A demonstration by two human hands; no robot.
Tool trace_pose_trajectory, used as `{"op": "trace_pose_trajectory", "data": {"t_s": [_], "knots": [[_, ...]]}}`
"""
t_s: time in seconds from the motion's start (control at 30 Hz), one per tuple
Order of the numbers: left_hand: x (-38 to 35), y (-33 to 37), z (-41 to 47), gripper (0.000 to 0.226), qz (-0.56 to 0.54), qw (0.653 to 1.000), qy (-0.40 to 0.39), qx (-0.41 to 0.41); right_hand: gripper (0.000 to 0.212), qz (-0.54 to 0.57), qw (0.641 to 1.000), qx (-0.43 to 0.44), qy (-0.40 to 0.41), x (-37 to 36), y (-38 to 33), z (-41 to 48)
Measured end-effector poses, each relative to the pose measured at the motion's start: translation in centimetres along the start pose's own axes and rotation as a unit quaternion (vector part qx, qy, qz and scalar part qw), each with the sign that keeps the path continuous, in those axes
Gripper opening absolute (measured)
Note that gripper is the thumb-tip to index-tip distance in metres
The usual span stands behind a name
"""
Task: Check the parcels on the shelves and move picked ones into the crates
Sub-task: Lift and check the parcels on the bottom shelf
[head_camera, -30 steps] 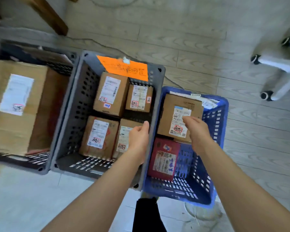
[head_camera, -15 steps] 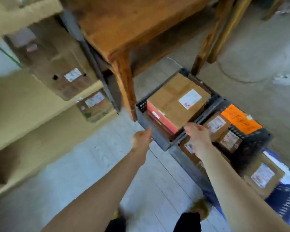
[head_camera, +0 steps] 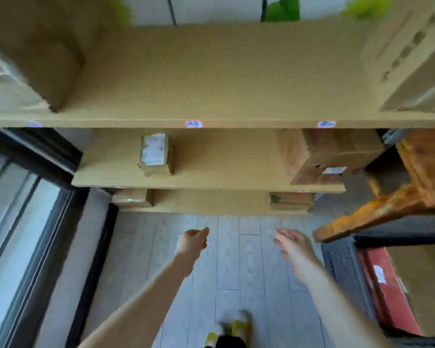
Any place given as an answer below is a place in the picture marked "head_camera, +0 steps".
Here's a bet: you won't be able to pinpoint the green plant leaves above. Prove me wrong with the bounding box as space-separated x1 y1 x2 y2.
265 0 301 23

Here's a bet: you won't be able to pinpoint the plain brown cardboard box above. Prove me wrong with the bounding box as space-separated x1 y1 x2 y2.
386 245 435 337

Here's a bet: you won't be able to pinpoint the cardboard box with green print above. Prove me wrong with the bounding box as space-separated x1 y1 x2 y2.
268 191 315 211

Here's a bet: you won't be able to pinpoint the person's yellow slipper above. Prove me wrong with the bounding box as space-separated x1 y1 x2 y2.
204 309 253 348

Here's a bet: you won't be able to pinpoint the person's right forearm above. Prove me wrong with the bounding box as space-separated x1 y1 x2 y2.
296 263 396 348

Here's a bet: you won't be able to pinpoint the person's left forearm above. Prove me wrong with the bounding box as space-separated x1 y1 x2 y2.
78 256 194 348

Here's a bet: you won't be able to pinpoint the brown box with white label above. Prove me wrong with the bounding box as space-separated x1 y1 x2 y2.
278 128 386 186

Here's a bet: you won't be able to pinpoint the small taped cardboard parcel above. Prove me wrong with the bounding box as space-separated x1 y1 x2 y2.
138 132 174 177

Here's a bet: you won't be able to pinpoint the grey plastic crate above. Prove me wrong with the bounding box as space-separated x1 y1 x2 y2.
320 236 435 348

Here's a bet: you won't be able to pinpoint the red parcel with white label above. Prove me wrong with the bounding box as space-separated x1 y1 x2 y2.
359 248 423 337

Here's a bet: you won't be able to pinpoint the wooden shelf unit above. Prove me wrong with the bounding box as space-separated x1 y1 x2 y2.
0 19 435 216

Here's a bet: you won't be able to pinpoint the pale cardboard box with holes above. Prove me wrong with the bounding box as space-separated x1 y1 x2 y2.
360 0 435 113

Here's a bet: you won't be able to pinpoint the large brown cardboard box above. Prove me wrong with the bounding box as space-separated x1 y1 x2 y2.
0 0 131 113

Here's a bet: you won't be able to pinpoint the person's left hand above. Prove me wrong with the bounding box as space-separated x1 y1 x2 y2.
175 227 210 276

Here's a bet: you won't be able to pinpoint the small flat cardboard box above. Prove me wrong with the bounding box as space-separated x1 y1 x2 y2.
111 188 155 209

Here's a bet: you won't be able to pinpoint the person's right hand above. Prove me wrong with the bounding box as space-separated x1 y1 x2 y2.
273 228 322 283

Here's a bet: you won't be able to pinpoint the black framed glass door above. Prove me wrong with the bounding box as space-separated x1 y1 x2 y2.
0 127 119 348

